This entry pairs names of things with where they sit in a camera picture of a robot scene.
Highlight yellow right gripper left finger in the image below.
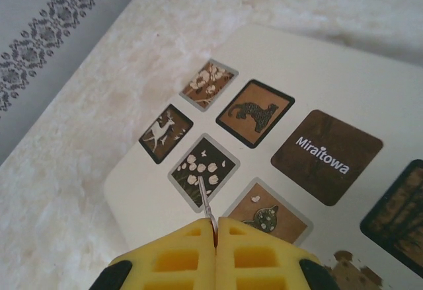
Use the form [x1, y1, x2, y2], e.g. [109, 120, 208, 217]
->
[89, 217, 217, 290]

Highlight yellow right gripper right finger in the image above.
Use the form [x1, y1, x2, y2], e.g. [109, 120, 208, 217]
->
[215, 216, 340, 290]

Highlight white box with picture tiles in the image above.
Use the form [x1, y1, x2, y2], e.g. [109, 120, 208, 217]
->
[102, 22, 423, 290]

